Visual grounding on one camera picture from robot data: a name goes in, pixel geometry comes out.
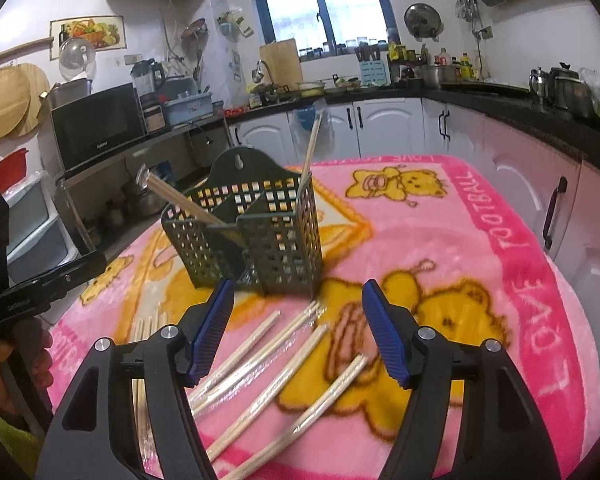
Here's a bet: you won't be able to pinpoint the metal kitchen shelf rack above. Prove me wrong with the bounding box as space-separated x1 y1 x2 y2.
55 110 231 261

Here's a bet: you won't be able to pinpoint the group of condiment bottles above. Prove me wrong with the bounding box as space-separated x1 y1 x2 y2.
437 47 482 82

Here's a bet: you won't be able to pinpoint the round wooden board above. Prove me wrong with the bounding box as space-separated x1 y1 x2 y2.
0 67 31 142
10 62 51 137

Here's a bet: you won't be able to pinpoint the light blue knife block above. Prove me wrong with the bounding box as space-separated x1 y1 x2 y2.
358 42 392 88

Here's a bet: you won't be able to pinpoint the stainless steel stockpot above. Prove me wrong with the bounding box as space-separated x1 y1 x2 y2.
420 64 457 89

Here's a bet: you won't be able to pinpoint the light blue dish drainer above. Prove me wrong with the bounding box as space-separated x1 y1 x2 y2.
162 87 216 128

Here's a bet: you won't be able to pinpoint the pink printed blanket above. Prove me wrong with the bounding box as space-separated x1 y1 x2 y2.
45 152 600 480

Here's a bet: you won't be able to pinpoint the fruit wall poster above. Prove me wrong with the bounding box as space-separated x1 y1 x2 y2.
50 16 126 53

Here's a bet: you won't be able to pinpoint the red plastic basin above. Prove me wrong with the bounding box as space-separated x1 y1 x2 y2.
0 149 28 193

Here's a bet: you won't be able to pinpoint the black microwave oven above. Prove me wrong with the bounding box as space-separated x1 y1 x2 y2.
50 84 148 172

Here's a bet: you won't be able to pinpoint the stacked steel pots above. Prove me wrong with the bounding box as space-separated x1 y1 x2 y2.
105 175 167 227

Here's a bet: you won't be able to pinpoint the black blender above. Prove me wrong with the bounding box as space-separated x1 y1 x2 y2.
130 59 167 97

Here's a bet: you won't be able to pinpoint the chrome faucet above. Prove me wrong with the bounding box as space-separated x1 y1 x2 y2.
252 60 276 87

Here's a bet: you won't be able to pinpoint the metal chopstick holder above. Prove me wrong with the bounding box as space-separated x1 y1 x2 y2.
161 145 324 298

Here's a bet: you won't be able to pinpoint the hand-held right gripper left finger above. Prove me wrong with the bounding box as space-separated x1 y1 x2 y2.
34 279 236 480

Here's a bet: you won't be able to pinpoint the row of spice jars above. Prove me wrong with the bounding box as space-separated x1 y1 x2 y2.
300 36 388 59

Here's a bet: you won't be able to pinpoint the small steel kettle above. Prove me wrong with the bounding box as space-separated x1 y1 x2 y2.
529 67 552 107

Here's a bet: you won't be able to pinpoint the hanging steel pot lid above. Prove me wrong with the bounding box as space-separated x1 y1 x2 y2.
405 3 442 42

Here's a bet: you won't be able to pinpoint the clear dome cover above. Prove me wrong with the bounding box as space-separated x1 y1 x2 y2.
59 37 97 81

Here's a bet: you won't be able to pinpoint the plastic drawer unit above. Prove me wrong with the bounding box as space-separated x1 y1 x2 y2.
5 170 72 281

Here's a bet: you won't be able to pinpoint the person's left hand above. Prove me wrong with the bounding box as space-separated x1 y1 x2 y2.
0 330 54 413

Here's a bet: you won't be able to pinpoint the wall mounted green holder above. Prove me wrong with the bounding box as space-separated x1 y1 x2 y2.
217 10 256 42

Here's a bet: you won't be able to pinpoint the hanging small kitchen tools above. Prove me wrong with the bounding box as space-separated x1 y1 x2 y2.
456 0 482 37

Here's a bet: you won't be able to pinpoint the wooden cutting board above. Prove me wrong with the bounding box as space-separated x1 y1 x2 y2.
259 38 303 92

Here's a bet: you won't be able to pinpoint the blue framed window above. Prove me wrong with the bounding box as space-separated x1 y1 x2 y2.
245 0 398 61

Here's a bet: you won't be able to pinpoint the glass baking dish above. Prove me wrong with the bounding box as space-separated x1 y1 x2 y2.
295 80 327 98

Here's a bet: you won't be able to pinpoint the blue hanging plastic bag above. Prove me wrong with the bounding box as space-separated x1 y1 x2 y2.
295 105 327 132

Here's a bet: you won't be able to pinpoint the hanging metal colander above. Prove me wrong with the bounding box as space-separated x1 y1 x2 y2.
181 18 209 42

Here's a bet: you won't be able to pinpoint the metal pot on microwave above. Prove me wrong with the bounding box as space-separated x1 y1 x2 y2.
45 79 93 109

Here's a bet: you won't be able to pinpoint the small brown box appliance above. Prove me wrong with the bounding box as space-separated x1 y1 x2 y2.
142 105 166 133

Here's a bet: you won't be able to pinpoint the wooden rolling pin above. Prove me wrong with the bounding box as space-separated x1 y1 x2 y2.
0 36 51 67

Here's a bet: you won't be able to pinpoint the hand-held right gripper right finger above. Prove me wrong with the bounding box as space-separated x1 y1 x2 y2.
361 280 600 480

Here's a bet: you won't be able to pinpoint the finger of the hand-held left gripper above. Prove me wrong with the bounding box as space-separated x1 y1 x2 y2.
4 250 108 322

